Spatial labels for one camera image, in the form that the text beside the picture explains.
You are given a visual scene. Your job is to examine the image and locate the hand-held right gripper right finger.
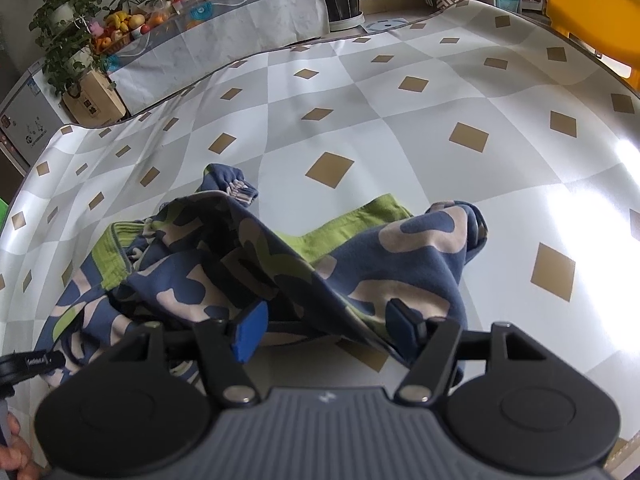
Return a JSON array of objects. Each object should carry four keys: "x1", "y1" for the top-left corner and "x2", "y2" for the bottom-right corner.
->
[{"x1": 385, "y1": 297, "x2": 549, "y2": 407}]

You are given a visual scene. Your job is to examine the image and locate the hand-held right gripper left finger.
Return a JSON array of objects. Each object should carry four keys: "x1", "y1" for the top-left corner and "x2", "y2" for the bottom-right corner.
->
[{"x1": 107, "y1": 300, "x2": 271, "y2": 407}]

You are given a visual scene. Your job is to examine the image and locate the blue lettered pants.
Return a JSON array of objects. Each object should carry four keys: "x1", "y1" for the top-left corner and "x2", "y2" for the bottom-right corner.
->
[{"x1": 37, "y1": 162, "x2": 493, "y2": 396}]

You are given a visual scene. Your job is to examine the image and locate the person's left hand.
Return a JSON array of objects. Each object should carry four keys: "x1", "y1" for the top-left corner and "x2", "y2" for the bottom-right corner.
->
[{"x1": 0, "y1": 412, "x2": 45, "y2": 480}]

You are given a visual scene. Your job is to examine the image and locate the grey white checked tablecloth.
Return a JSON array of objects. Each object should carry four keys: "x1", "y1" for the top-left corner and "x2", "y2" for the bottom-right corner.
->
[{"x1": 0, "y1": 0, "x2": 640, "y2": 461}]

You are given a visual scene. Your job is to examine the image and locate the brown cardboard box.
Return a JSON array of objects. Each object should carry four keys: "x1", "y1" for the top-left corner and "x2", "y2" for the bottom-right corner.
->
[{"x1": 62, "y1": 70, "x2": 128, "y2": 128}]

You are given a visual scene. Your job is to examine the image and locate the white round disc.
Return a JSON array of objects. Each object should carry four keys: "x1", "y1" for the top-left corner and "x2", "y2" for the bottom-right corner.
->
[{"x1": 365, "y1": 17, "x2": 412, "y2": 34}]

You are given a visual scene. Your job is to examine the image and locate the side table with white cloth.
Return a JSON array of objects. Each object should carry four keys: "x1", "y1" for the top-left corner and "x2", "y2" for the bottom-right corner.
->
[{"x1": 107, "y1": 0, "x2": 331, "y2": 116}]

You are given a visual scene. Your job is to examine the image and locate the pile of fruit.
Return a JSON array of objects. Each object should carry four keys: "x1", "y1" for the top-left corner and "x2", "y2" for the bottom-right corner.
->
[{"x1": 92, "y1": 7, "x2": 173, "y2": 53}]

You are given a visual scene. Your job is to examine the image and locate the leafy potted plant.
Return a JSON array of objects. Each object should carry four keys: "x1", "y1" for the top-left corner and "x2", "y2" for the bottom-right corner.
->
[{"x1": 29, "y1": 0, "x2": 108, "y2": 98}]

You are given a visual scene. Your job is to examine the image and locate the yellow plastic chair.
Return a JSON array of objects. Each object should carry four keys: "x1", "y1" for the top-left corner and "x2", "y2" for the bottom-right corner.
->
[{"x1": 545, "y1": 0, "x2": 640, "y2": 96}]

